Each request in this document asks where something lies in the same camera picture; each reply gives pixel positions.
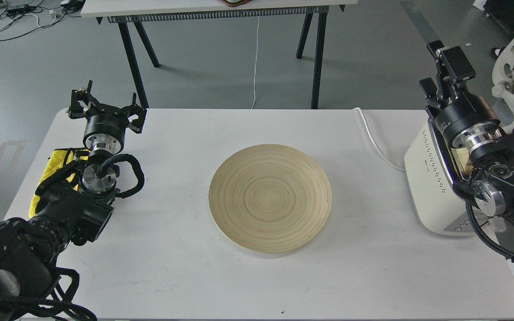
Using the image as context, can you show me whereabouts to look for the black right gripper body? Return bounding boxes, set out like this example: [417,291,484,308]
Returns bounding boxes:
[435,89,500,149]

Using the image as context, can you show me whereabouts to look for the white toaster power cable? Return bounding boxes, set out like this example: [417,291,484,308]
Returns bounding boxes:
[352,107,406,173]

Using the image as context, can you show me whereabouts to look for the slice of bread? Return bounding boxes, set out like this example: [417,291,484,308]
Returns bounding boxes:
[452,148,474,177]

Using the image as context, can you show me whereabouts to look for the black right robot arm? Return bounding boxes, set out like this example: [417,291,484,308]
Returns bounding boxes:
[419,40,514,263]

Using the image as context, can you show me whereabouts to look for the white hanging cable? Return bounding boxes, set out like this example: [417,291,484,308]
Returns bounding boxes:
[251,17,260,110]

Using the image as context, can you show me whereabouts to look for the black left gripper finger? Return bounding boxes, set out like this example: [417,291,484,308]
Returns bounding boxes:
[121,93,147,134]
[67,81,102,119]

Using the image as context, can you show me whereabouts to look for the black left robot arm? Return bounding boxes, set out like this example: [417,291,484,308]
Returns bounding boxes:
[0,82,147,321]

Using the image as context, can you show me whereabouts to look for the white background table black legs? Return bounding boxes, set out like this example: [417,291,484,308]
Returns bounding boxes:
[80,0,357,110]

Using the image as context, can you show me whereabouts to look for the round wooden plate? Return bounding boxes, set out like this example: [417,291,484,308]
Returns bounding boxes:
[208,144,332,254]

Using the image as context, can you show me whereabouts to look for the yellow cloth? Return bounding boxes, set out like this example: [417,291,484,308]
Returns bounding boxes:
[28,148,90,219]

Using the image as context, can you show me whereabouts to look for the brown object on background table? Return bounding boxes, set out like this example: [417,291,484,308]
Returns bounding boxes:
[220,0,252,8]

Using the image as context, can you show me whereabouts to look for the floor cables and power strips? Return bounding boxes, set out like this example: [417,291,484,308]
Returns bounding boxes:
[0,0,84,43]

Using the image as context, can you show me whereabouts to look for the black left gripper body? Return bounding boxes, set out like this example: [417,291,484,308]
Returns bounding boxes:
[83,107,128,152]

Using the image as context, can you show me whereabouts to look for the white chrome toaster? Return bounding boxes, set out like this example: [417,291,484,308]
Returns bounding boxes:
[404,121,475,236]

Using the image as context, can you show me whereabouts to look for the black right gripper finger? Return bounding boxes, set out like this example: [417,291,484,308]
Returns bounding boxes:
[427,40,477,100]
[419,78,445,117]

